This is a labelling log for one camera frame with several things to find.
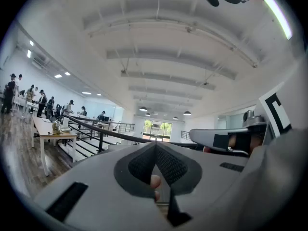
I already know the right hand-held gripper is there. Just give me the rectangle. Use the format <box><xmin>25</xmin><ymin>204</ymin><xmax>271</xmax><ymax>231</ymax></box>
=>
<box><xmin>189</xmin><ymin>64</ymin><xmax>308</xmax><ymax>157</ymax></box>

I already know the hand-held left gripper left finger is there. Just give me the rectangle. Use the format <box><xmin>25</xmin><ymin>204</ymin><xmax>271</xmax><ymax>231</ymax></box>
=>
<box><xmin>33</xmin><ymin>142</ymin><xmax>174</xmax><ymax>231</ymax></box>

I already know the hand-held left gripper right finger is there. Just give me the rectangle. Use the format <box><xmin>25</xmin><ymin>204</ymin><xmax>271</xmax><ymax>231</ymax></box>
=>
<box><xmin>155</xmin><ymin>142</ymin><xmax>249</xmax><ymax>228</ymax></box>

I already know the person's right hand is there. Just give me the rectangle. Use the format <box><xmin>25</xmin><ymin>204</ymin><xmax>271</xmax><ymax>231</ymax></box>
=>
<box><xmin>228</xmin><ymin>132</ymin><xmax>264</xmax><ymax>154</ymax></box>

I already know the person's left hand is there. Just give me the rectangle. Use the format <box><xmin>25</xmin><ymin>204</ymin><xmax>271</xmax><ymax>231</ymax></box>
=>
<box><xmin>150</xmin><ymin>174</ymin><xmax>163</xmax><ymax>202</ymax></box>

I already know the glass door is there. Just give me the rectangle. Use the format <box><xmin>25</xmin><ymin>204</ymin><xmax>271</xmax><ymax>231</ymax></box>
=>
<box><xmin>142</xmin><ymin>119</ymin><xmax>173</xmax><ymax>140</ymax></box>

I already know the shiny metal object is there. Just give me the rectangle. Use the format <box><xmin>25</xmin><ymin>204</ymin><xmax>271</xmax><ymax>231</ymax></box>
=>
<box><xmin>51</xmin><ymin>120</ymin><xmax>61</xmax><ymax>135</ymax></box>

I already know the light wooden table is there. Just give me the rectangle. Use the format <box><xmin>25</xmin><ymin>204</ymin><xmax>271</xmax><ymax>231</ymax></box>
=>
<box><xmin>30</xmin><ymin>115</ymin><xmax>78</xmax><ymax>177</ymax></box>

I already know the white ceiling pipe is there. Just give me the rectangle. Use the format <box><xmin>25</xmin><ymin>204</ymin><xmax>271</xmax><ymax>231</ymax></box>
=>
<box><xmin>87</xmin><ymin>20</ymin><xmax>258</xmax><ymax>69</ymax></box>

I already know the long ceiling light strip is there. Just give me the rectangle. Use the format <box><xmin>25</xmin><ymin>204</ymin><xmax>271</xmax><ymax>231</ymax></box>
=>
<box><xmin>263</xmin><ymin>0</ymin><xmax>294</xmax><ymax>41</ymax></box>

